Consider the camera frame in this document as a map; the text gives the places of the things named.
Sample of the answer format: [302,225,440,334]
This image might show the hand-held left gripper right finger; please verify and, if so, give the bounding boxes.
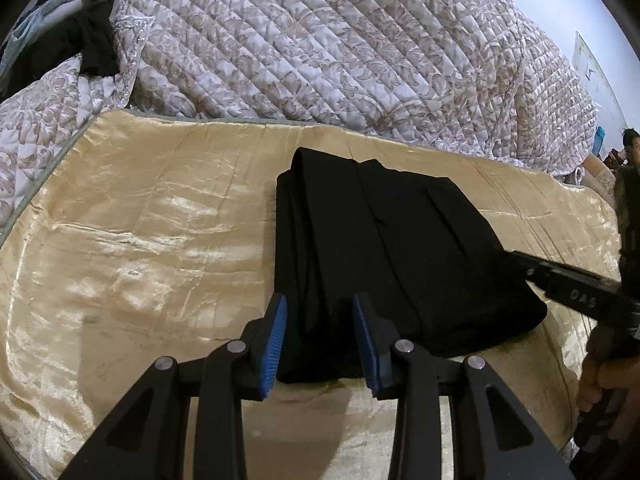
[351,292,576,480]

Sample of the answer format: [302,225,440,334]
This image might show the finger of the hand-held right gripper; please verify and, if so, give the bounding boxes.
[502,249,553,288]

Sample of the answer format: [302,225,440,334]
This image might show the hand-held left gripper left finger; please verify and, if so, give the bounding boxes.
[60,292,288,480]

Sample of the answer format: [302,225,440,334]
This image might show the black pants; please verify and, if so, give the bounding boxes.
[275,146,547,386]

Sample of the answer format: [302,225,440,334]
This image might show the person's right hand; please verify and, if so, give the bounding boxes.
[576,347,640,441]

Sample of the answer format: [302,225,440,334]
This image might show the golden satin blanket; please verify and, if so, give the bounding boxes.
[0,107,628,480]

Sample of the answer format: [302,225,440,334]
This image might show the floral quilted blanket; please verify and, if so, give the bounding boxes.
[0,0,601,241]

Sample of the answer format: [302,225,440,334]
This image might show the dark cloth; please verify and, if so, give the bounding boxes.
[0,0,121,103]

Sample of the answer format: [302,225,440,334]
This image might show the light blue cloth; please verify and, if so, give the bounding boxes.
[0,0,81,81]

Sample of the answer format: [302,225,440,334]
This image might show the wall poster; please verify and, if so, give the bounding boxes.
[574,31,628,131]

